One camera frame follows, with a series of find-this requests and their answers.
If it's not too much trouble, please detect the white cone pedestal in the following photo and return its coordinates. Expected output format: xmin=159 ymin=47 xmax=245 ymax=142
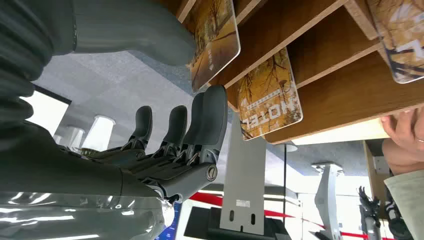
xmin=52 ymin=125 xmax=86 ymax=151
xmin=81 ymin=114 xmax=116 ymax=152

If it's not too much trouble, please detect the grey metal plate stand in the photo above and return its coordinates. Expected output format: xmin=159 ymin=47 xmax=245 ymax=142
xmin=219 ymin=111 xmax=267 ymax=236

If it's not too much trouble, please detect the black pole stand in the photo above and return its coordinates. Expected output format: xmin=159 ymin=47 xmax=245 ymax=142
xmin=274 ymin=142 xmax=300 ymax=227

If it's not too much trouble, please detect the wooden card rack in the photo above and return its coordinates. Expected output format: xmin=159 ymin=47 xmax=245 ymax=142
xmin=155 ymin=0 xmax=424 ymax=146

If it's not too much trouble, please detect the pale grey curved stand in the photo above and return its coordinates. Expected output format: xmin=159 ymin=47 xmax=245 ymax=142
xmin=310 ymin=161 xmax=345 ymax=240

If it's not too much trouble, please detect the background humanoid robot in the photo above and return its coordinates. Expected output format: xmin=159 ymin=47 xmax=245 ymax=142
xmin=357 ymin=185 xmax=415 ymax=240

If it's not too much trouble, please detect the white wall socket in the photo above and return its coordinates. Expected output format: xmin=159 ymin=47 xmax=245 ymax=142
xmin=373 ymin=155 xmax=391 ymax=175

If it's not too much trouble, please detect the ribbed grey right arm sleeve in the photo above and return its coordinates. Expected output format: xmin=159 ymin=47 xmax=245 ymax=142
xmin=0 ymin=0 xmax=76 ymax=133

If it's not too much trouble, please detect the red barrier tape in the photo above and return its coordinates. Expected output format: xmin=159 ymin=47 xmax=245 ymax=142
xmin=188 ymin=191 xmax=397 ymax=240

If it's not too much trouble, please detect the black stand base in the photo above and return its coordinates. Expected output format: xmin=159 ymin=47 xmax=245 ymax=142
xmin=183 ymin=206 xmax=293 ymax=240

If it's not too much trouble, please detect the person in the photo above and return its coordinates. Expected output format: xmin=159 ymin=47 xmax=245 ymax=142
xmin=380 ymin=107 xmax=424 ymax=240

